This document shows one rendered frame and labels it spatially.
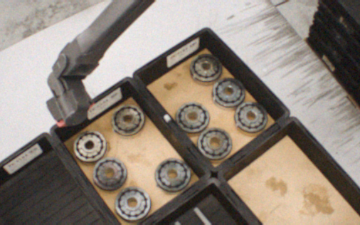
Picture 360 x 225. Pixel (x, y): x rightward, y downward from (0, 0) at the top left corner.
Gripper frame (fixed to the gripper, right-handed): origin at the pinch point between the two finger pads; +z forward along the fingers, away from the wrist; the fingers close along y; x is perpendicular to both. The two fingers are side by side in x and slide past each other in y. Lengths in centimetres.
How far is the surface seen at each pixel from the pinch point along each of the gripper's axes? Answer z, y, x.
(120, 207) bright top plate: 19.8, -2.8, -21.5
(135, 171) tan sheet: 22.9, 7.3, -14.0
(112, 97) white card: 17.0, 13.7, 7.3
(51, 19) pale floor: 110, 28, 122
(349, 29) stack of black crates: 56, 125, -5
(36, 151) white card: 17.9, -14.5, 6.7
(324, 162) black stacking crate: 16, 51, -47
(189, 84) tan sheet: 23.5, 37.4, 0.0
